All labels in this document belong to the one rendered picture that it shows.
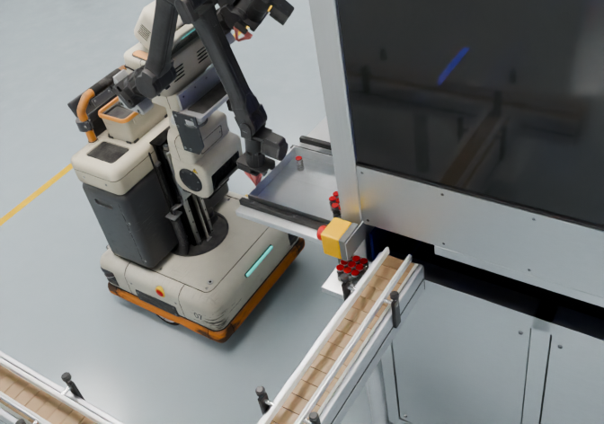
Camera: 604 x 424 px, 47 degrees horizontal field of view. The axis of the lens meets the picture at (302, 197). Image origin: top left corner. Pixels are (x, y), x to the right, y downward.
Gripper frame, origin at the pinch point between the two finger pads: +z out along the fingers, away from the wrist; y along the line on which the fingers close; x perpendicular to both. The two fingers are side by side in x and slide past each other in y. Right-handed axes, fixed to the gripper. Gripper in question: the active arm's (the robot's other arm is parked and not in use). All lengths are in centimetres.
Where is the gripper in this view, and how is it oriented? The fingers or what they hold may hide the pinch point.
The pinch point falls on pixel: (257, 182)
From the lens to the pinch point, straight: 213.1
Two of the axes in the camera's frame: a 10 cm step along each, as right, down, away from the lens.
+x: 5.3, -6.0, 5.9
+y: 8.5, 3.8, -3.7
